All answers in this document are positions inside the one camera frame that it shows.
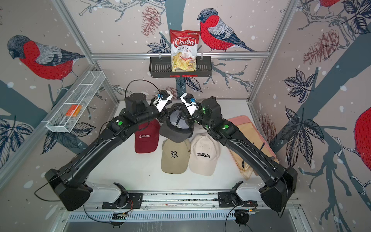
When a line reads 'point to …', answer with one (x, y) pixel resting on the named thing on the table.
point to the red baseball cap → (146, 138)
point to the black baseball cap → (176, 128)
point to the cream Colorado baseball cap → (205, 152)
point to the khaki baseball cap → (175, 156)
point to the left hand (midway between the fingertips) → (175, 101)
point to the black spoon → (243, 163)
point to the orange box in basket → (74, 110)
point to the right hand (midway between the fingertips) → (180, 106)
